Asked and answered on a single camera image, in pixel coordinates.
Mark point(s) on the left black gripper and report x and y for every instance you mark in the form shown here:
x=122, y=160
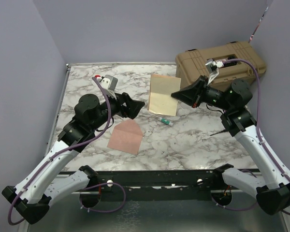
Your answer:
x=133, y=108

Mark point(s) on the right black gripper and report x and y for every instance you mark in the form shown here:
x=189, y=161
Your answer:
x=193, y=94

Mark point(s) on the cream paper letter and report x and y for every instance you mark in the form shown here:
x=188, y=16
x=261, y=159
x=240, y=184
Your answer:
x=160, y=100

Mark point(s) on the pink envelope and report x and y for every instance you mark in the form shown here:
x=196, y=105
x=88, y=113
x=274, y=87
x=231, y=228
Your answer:
x=126, y=137

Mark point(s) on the green glue stick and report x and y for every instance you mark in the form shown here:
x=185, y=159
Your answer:
x=164, y=121

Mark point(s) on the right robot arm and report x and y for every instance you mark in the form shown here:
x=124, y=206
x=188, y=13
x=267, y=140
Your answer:
x=273, y=191

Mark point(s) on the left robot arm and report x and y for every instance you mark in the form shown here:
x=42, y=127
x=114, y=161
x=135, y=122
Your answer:
x=33, y=197

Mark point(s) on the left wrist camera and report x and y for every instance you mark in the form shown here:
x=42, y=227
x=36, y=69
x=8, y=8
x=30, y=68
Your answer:
x=109, y=84

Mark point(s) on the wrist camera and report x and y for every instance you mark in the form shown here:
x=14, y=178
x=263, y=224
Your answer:
x=213, y=69
x=109, y=84

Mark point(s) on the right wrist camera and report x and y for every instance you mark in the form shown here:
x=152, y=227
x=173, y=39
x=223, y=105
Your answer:
x=213, y=69

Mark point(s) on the black mounting rail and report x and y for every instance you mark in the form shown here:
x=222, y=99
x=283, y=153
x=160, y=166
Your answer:
x=164, y=185

